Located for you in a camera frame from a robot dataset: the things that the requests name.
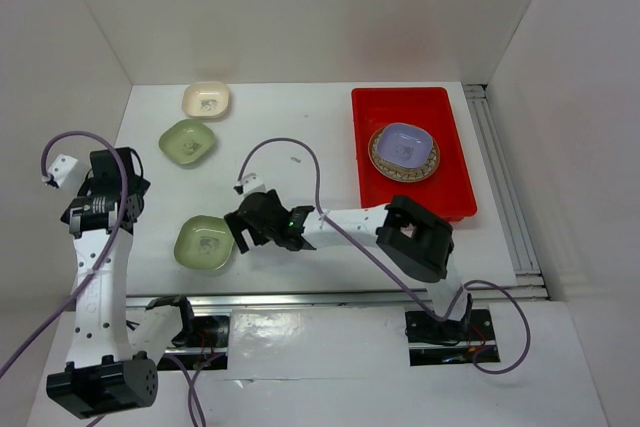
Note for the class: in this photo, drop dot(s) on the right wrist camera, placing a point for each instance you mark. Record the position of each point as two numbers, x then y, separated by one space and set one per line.
249 184

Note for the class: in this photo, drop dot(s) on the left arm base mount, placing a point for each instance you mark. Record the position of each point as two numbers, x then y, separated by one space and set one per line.
205 347

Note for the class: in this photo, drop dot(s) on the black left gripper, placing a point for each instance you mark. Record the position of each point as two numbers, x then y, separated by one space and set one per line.
141 184

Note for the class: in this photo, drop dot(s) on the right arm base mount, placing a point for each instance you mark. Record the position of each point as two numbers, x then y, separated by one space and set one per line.
431 343

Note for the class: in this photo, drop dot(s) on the purple square panda plate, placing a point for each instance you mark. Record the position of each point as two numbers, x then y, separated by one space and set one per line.
404 145

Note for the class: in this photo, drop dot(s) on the aluminium front rail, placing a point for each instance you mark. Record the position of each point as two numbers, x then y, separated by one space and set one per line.
297 300

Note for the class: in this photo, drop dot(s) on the cream square panda plate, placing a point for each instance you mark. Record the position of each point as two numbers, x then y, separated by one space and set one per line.
206 100

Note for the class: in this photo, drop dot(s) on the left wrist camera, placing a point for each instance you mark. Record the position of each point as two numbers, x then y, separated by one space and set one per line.
65 173

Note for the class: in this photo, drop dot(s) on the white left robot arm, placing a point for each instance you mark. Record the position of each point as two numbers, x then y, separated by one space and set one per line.
110 367

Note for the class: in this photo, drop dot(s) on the red plastic bin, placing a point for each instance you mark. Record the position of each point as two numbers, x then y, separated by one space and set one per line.
447 190

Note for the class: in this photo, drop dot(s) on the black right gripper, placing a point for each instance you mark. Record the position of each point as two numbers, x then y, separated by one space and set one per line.
239 225

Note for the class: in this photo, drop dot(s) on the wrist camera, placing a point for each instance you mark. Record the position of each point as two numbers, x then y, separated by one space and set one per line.
65 173
249 184

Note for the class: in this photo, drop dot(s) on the green square panda plate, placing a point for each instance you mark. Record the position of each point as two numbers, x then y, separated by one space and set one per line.
187 142
204 243

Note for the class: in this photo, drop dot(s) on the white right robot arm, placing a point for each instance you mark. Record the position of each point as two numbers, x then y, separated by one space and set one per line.
418 242

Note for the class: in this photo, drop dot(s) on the round floral brown-rimmed plate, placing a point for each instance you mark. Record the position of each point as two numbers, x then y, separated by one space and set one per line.
397 173

